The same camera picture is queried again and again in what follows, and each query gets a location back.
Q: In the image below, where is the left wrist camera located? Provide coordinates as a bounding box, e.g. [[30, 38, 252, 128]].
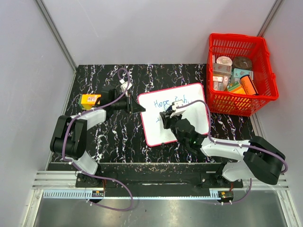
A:
[[119, 79, 133, 94]]

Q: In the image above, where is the white cable duct rail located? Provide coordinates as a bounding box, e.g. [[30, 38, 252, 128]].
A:
[[43, 185, 229, 200]]

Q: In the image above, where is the pink framed whiteboard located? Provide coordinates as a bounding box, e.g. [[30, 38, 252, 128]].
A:
[[137, 82, 210, 147]]

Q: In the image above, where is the pink snack box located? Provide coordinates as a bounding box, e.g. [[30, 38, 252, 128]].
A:
[[213, 63, 232, 76]]

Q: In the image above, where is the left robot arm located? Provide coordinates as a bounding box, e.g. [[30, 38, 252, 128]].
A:
[[50, 86, 146, 188]]

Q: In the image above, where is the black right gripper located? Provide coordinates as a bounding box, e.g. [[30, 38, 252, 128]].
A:
[[161, 110, 185, 145]]

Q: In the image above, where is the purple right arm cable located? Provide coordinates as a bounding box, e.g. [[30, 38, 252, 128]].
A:
[[182, 99, 289, 205]]

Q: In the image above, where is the white marker blue cap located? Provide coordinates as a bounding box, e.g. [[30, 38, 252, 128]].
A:
[[160, 106, 173, 124]]

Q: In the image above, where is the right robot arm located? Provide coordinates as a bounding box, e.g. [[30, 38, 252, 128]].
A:
[[160, 109, 286, 187]]

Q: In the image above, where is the orange sponge pack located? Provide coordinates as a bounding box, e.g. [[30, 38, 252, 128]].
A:
[[78, 94, 101, 111]]

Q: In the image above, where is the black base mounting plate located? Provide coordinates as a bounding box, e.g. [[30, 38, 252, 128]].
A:
[[75, 163, 243, 197]]

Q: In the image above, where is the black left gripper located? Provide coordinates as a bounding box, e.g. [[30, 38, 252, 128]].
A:
[[111, 93, 145, 114]]

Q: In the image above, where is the orange cylinder can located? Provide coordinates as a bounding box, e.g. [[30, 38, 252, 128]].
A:
[[240, 75, 258, 96]]

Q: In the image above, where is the teal small box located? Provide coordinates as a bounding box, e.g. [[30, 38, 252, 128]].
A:
[[232, 68, 254, 79]]

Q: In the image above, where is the red plastic basket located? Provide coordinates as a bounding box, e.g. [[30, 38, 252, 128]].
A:
[[206, 33, 279, 116]]

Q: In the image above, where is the brown round tin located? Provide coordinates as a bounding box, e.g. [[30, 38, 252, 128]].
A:
[[232, 56, 252, 70]]

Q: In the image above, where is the pink round roll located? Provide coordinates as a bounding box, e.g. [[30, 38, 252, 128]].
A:
[[216, 56, 232, 66]]

